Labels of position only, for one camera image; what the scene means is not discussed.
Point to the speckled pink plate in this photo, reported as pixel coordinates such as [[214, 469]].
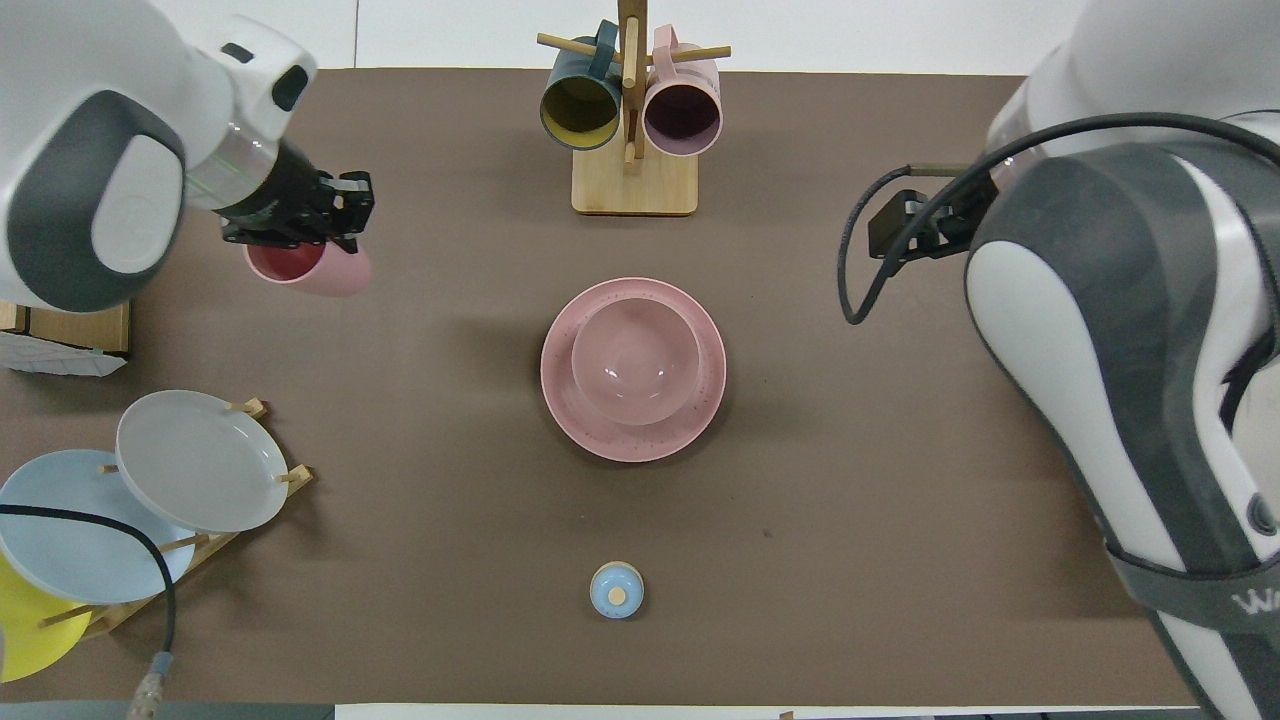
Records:
[[640, 440]]

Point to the light blue plate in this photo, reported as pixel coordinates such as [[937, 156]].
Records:
[[70, 560]]

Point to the yellow plate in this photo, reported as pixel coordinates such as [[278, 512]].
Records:
[[20, 630]]

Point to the wooden plate rack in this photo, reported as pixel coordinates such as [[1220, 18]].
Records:
[[255, 407]]

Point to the grey plate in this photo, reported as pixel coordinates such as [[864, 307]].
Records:
[[200, 460]]

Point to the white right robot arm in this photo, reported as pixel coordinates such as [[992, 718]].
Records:
[[1130, 330]]

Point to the pink tumbler cup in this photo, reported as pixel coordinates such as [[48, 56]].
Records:
[[330, 272]]

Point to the brown table mat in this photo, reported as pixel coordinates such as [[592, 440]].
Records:
[[850, 500]]

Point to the pink bowl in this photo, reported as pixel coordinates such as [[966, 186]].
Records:
[[635, 360]]

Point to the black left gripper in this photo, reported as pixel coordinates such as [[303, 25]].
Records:
[[285, 205]]

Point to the teal mug yellow inside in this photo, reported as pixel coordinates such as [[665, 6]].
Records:
[[580, 105]]

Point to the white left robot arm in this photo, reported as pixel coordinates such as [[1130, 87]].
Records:
[[90, 130]]

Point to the wooden mug tree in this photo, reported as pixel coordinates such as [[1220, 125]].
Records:
[[635, 185]]

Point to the pink mug purple inside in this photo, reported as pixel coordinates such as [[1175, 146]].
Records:
[[683, 112]]

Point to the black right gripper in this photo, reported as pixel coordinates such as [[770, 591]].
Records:
[[965, 215]]

